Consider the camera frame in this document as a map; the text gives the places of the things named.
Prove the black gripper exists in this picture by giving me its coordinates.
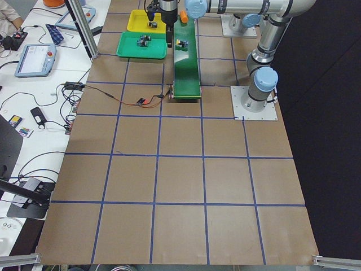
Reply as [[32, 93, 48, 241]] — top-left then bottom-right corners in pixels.
[[144, 0, 178, 48]]

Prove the plain orange cylinder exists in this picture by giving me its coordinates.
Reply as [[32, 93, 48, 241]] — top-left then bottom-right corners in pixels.
[[179, 10, 188, 24]]

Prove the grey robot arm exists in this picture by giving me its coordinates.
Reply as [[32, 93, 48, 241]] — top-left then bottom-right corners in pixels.
[[143, 1, 261, 48], [185, 0, 315, 112]]

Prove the yellow plastic tray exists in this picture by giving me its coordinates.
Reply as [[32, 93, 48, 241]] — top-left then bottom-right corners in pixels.
[[127, 10, 166, 34]]

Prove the green plastic tray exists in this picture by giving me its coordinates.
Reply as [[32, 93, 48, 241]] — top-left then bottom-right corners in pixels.
[[116, 32, 167, 59]]

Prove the green conveyor belt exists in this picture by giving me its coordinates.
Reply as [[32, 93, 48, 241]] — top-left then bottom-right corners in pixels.
[[171, 19, 201, 100]]

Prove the black sensor circuit board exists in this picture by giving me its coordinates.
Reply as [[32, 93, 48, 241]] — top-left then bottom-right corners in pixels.
[[137, 98, 148, 106]]

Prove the teach pendant tablet far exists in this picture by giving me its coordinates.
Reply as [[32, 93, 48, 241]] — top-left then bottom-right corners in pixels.
[[55, 6, 96, 32]]

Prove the teach pendant tablet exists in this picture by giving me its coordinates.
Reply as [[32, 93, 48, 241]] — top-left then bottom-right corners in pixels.
[[55, 6, 96, 32], [14, 43, 57, 78]]

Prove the blue plaid cloth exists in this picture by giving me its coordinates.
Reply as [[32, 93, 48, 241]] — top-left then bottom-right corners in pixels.
[[46, 24, 64, 45]]

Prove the teach pendant tablet near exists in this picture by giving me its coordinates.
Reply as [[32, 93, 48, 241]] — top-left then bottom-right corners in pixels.
[[14, 43, 57, 78]]

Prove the black phone device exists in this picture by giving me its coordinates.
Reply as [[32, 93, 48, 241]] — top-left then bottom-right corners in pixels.
[[30, 107, 47, 125]]

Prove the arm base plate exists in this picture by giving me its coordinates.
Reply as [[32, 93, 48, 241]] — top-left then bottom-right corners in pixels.
[[231, 86, 278, 121], [221, 14, 261, 38]]

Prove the aluminium frame post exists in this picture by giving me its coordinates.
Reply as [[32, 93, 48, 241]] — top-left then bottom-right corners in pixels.
[[64, 0, 99, 59]]

